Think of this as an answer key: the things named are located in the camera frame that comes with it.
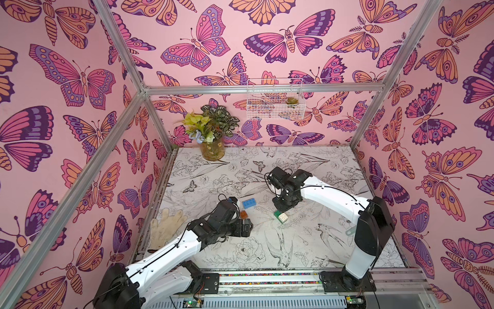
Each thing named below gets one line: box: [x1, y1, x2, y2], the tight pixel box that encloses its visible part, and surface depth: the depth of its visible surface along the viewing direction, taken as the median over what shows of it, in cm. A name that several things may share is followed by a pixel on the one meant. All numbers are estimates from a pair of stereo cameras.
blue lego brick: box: [242, 197, 257, 210], surface depth 97 cm
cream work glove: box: [147, 207, 188, 252], surface depth 92 cm
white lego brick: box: [277, 212, 289, 223], surface depth 89 cm
